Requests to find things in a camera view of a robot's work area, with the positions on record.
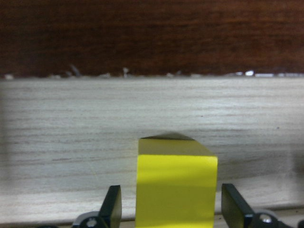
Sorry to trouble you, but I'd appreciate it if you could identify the light wood drawer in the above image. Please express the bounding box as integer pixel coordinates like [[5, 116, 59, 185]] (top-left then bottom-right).
[[0, 77, 304, 228]]

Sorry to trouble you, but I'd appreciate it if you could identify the yellow cube block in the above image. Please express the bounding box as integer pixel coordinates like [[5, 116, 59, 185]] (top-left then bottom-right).
[[135, 138, 218, 228]]

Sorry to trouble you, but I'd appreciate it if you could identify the dark wooden drawer cabinet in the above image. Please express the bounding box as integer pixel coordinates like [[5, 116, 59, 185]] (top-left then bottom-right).
[[0, 0, 304, 77]]

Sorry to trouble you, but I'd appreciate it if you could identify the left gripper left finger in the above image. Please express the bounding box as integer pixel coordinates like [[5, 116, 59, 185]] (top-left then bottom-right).
[[72, 185, 122, 228]]

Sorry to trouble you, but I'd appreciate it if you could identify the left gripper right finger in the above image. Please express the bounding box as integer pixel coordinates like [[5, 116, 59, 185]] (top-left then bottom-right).
[[221, 183, 285, 228]]

